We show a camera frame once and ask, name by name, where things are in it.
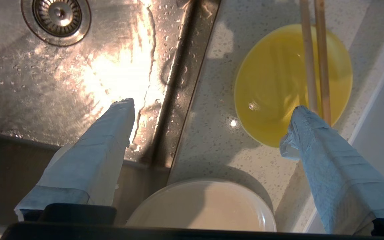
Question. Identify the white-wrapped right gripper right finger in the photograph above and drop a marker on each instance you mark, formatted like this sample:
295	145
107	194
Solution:
338	180

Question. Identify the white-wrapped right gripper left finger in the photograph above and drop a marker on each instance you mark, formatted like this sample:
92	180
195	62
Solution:
85	160

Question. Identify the wooden chopstick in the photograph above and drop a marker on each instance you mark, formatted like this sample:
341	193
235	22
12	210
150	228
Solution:
308	66
323	66

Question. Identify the yellow plastic bowl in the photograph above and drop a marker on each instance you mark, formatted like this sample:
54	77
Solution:
272	83

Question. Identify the white ceramic plate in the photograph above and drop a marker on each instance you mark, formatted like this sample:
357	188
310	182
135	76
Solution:
205	206

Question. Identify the stainless steel sink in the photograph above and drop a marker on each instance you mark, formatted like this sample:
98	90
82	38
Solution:
28	83

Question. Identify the round metal drain strainer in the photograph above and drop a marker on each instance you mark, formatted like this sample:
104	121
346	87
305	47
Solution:
57	16

